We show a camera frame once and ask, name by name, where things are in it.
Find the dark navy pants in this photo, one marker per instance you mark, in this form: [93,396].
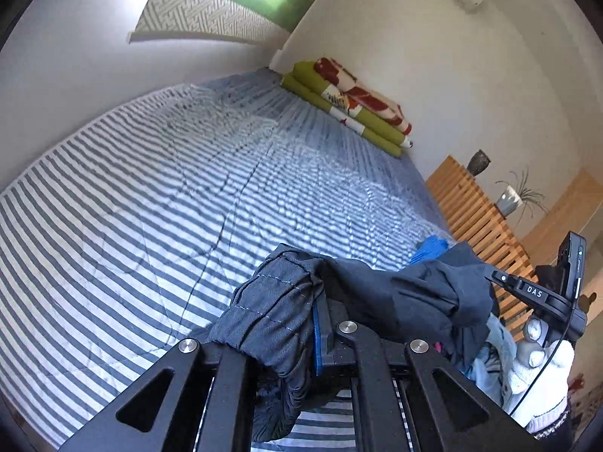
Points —
[445,300]

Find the blue white striped bedspread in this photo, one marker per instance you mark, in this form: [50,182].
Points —
[140,226]

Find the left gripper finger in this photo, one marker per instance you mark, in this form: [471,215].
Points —
[335,340]

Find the light blue clothing pile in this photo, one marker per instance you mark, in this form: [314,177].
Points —
[493,362]

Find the wooden slatted bench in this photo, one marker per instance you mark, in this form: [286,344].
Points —
[472,218]

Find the dark ceramic vase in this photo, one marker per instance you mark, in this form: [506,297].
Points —
[478,163]

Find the red white patterned blanket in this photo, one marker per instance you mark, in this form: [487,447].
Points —
[346,82]

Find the blue knit sweater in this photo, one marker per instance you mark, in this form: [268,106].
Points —
[429,249]

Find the potted spider plant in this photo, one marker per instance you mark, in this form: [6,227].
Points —
[520,196]

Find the green folded blanket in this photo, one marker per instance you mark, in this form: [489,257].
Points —
[306,83]

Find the white gloved right hand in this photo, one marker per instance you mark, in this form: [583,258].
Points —
[538,381]

